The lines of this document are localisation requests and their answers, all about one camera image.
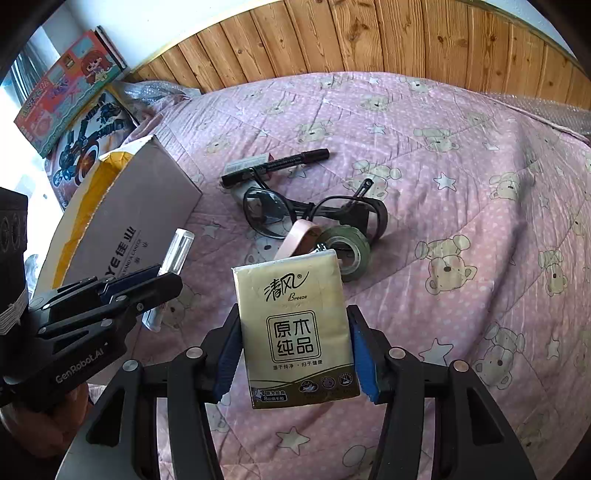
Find robot picture toy box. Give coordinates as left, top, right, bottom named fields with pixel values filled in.
left=46, top=90, right=140, bottom=212

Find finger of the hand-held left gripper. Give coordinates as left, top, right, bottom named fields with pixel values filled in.
left=38, top=273, right=184, bottom=343
left=28, top=264, right=163, bottom=311

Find pink cartoon toy box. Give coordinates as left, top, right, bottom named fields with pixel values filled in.
left=13, top=28, right=129, bottom=158

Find person's left hand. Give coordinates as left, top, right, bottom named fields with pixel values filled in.
left=0, top=383, right=93, bottom=459

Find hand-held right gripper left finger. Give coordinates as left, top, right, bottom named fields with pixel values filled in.
left=81, top=305, right=244, bottom=480

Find bubble wrap sheet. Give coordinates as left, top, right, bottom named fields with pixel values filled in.
left=493, top=90, right=591, bottom=140
left=121, top=80, right=205, bottom=112

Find pink bear printed blanket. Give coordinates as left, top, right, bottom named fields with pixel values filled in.
left=88, top=71, right=591, bottom=480

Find cardboard box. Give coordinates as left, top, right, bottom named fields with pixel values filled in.
left=37, top=135, right=203, bottom=298

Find clear plastic tube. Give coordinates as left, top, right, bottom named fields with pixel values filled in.
left=143, top=228, right=197, bottom=331

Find black clear-lens glasses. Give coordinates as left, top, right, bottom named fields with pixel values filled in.
left=243, top=178, right=389, bottom=241

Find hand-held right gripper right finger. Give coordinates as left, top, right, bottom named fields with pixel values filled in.
left=346, top=305, right=539, bottom=480

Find black marker pen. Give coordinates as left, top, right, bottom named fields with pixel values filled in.
left=221, top=148, right=330, bottom=188

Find green tape roll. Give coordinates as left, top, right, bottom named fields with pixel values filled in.
left=318, top=225, right=373, bottom=282

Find yellow tissue pack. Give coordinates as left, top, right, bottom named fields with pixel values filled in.
left=232, top=249, right=361, bottom=409

